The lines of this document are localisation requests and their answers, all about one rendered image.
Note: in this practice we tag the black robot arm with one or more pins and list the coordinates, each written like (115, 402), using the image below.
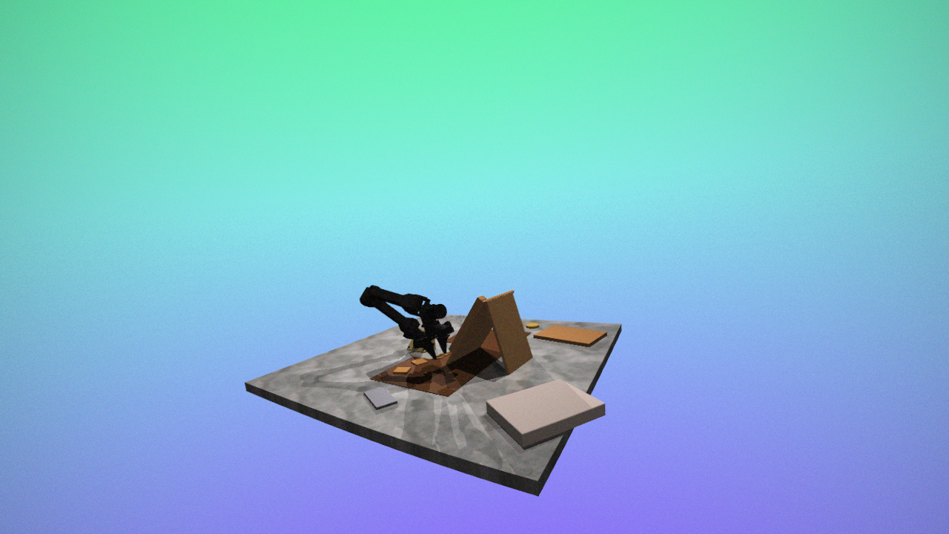
(412, 304)

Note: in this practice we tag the grey flat square tile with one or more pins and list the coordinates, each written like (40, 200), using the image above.
(380, 397)

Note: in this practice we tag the tan flat rectangular card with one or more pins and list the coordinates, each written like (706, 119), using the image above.
(575, 336)

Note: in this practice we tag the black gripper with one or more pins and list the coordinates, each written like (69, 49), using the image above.
(425, 342)

